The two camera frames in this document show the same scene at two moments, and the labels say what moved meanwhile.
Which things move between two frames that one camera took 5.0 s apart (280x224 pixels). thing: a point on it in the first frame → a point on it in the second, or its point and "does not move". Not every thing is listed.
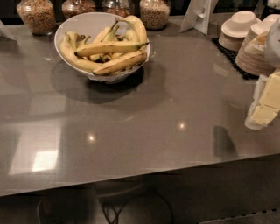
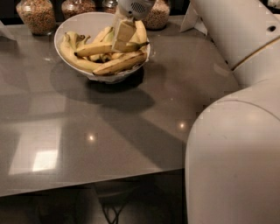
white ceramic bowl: (93, 24) does not move
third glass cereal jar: (117, 7) does not move
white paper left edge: (4, 31) does not move
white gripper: (273, 44) → (135, 8)
